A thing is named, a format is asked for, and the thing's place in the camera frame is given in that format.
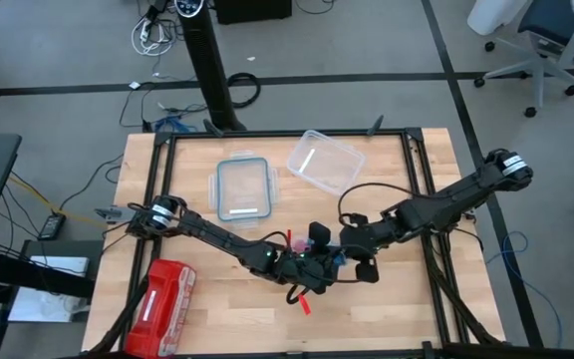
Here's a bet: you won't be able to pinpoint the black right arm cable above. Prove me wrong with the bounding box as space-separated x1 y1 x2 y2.
337 181 418 226

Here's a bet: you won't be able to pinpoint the black power adapter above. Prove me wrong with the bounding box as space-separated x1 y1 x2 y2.
37 212 67 241

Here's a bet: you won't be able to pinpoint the black box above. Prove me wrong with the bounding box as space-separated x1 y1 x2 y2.
213 0 293 26

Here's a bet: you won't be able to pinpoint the clear zip plastic bag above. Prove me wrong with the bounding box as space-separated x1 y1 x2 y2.
289 236 349 268

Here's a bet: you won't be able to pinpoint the blue floor cable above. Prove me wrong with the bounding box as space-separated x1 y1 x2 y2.
485 230 565 350

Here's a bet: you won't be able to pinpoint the grey office chair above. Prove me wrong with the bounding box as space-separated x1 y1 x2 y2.
473 0 574 119

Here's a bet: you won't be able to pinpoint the silver mounting plate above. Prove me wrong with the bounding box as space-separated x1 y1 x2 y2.
94 205 137 224

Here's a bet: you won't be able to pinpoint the clear plastic container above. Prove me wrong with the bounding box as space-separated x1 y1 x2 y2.
286 129 368 196

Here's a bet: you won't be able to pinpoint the red first aid kit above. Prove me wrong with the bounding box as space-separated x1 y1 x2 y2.
125 258 198 359

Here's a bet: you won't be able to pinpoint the blue cable bundle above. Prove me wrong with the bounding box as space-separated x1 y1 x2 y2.
153 115 196 134

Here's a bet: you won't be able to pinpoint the white flat device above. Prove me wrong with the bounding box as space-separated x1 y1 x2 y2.
7 238 105 324

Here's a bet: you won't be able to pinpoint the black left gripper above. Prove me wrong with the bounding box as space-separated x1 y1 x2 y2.
265 221 343 296

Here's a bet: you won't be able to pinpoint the white cable bundle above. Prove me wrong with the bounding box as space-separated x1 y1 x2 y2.
131 14 176 57

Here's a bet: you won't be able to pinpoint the black cable coil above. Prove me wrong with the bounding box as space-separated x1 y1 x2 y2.
226 72 262 110

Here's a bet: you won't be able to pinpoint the black tower fan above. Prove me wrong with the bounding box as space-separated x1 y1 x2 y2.
173 0 246 133

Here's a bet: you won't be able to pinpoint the white bin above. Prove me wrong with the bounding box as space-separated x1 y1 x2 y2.
467 0 531 36

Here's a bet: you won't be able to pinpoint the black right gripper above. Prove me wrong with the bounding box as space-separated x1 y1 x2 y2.
339 212 383 285

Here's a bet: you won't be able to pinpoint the teal-rimmed container lid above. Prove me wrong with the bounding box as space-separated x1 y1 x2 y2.
207 151 280 229

